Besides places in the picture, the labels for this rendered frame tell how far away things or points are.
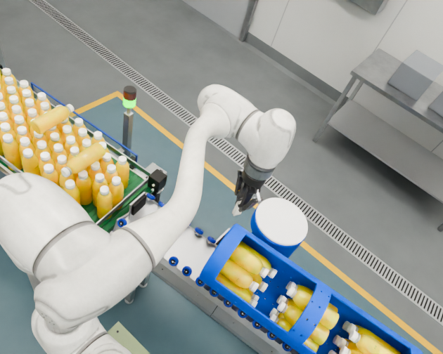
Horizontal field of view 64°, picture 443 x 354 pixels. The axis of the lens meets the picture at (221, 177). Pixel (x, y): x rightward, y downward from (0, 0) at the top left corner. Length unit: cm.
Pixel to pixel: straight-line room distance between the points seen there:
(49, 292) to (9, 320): 201
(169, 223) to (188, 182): 11
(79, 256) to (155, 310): 197
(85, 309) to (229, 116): 57
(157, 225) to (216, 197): 242
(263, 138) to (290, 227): 98
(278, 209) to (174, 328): 114
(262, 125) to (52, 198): 51
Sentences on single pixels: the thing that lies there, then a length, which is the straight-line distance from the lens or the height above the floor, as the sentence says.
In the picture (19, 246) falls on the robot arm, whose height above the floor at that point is 185.
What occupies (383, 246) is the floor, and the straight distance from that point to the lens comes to 358.
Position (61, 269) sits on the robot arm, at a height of 187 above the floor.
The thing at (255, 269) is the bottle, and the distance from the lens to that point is 148.
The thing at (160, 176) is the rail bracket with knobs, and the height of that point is 100.
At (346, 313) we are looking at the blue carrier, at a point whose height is 106.
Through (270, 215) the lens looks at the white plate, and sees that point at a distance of 183.
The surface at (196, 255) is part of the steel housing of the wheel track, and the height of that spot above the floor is 93.
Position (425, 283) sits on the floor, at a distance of 365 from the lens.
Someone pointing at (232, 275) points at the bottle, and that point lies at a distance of 149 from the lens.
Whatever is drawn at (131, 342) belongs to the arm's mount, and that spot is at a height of 105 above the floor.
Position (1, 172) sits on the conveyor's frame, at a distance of 205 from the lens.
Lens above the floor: 245
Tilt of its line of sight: 49 degrees down
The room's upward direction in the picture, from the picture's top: 22 degrees clockwise
